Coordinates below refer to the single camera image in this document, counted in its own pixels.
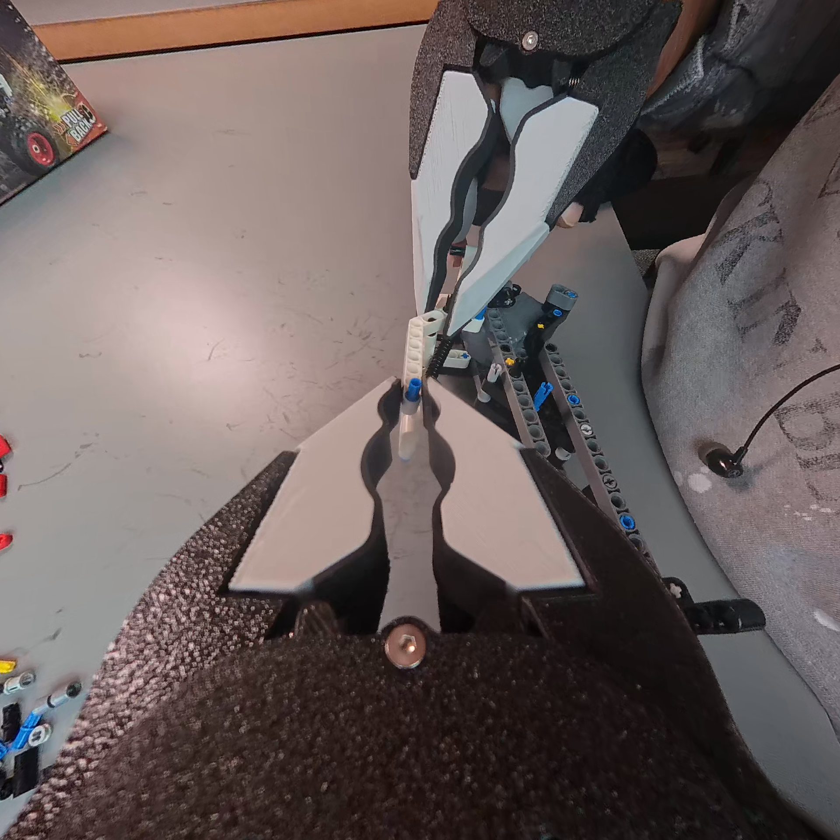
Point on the pile of blue black brick pins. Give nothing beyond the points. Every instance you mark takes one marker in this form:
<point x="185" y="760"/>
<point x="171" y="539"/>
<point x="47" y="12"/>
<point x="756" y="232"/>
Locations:
<point x="26" y="735"/>

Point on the wood-edged table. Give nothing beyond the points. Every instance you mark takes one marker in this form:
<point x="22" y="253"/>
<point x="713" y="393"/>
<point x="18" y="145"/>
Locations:
<point x="197" y="43"/>

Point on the person's right hand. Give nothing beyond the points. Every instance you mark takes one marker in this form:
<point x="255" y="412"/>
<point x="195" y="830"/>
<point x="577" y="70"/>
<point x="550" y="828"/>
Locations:
<point x="571" y="215"/>

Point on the grey bleached hoodie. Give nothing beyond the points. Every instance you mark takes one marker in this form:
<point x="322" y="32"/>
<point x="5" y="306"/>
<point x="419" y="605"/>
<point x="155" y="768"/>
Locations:
<point x="754" y="328"/>

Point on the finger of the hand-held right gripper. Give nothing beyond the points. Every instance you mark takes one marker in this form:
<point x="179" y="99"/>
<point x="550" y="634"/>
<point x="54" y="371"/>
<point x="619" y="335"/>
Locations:
<point x="538" y="184"/>
<point x="443" y="164"/>

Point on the brick-built truck chassis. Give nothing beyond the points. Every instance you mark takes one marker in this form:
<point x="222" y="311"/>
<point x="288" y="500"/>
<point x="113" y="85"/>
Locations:
<point x="525" y="394"/>

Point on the grey desk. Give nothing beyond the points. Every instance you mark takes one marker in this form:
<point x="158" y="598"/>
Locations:
<point x="197" y="262"/>

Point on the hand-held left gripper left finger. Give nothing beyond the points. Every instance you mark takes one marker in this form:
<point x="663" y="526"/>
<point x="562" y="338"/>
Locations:
<point x="308" y="525"/>

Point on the toy truck set box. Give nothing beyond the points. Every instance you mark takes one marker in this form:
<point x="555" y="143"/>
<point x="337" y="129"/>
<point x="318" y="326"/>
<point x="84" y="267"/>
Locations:
<point x="33" y="98"/>

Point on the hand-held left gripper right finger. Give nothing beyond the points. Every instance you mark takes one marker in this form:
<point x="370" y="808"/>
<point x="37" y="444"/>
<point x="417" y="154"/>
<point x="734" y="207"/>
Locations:
<point x="512" y="525"/>

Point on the white angled brick beam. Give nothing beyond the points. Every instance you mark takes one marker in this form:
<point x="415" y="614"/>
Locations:
<point x="417" y="341"/>

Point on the black clip-on microphone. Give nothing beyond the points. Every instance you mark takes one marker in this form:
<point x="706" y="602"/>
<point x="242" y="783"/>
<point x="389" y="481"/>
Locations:
<point x="725" y="463"/>

